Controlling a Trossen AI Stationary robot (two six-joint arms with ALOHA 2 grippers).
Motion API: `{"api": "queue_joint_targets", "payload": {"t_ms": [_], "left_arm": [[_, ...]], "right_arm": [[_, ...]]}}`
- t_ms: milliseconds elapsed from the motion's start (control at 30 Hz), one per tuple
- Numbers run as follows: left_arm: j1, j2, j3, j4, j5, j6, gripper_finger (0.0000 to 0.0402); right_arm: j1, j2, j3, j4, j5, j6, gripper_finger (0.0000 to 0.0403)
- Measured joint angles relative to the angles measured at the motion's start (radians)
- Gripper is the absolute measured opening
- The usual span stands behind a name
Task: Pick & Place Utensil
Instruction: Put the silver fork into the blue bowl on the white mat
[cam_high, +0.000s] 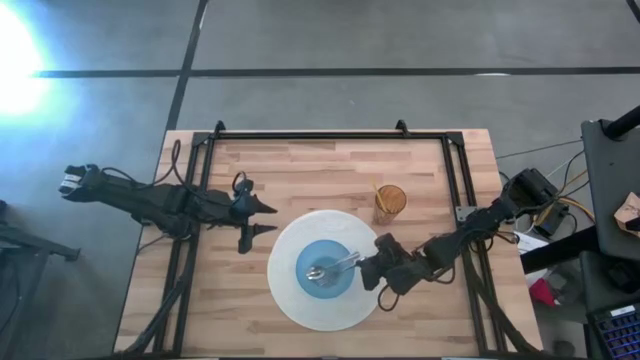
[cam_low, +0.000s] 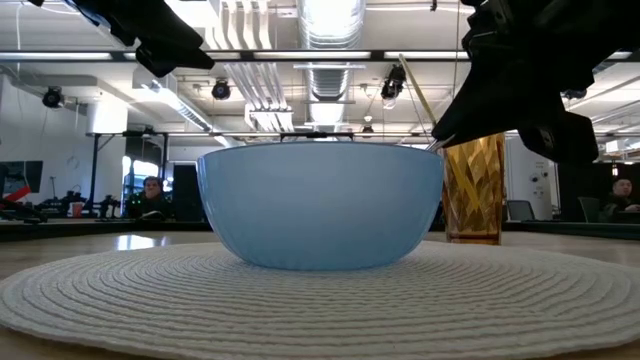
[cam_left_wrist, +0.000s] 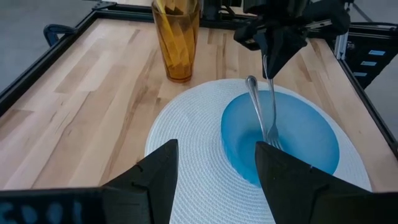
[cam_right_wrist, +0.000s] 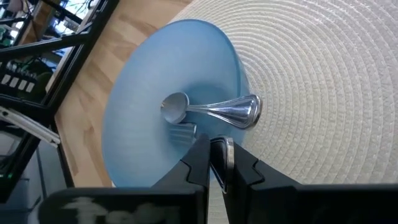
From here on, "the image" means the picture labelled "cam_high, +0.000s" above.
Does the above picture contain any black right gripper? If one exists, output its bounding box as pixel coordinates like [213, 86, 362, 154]
[357, 251, 414, 292]

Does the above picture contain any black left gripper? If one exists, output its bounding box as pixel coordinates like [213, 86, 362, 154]
[227, 193, 279, 255]

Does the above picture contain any silver metal spoon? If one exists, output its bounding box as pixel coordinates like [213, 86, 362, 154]
[305, 259, 354, 281]

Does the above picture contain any blue translucent bowl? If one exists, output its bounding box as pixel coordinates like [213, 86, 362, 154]
[295, 239, 356, 300]

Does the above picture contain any yellow straw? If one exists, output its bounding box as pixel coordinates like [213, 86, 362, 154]
[368, 177, 389, 214]

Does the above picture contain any amber plastic tumbler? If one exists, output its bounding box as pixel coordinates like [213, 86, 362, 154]
[373, 183, 408, 226]

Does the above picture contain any white round woven placemat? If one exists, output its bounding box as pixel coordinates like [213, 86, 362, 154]
[266, 209, 387, 332]

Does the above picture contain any white paper sheet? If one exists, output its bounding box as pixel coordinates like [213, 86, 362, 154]
[513, 230, 550, 257]

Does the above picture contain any red floor object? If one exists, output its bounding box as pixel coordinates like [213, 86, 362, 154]
[528, 278, 557, 307]

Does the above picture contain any black floor bar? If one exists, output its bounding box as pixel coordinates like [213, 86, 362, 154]
[519, 224, 601, 275]

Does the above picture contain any black power box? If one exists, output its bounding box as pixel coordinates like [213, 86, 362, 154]
[537, 199, 570, 237]

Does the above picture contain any black metal stand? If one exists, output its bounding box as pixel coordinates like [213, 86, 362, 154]
[0, 198, 81, 360]

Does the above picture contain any grey-blue cart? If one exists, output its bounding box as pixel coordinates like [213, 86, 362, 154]
[579, 118, 640, 262]

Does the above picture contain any blue compartment box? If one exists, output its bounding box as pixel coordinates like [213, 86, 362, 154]
[585, 301, 640, 360]

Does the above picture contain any crumpled brown paper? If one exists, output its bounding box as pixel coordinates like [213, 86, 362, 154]
[613, 192, 640, 232]

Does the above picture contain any black pole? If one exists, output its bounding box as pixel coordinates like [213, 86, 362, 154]
[602, 104, 640, 141]

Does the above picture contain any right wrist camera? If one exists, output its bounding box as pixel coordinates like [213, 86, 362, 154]
[374, 232, 404, 255]

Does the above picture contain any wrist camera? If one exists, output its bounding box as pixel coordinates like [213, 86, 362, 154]
[231, 172, 255, 201]
[374, 232, 404, 255]

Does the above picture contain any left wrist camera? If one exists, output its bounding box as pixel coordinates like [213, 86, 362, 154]
[231, 172, 255, 201]

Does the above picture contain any black aluminium table frame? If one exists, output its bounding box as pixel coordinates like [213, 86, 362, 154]
[115, 127, 546, 360]

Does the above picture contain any yellow cable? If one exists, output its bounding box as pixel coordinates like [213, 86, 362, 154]
[532, 167, 596, 226]

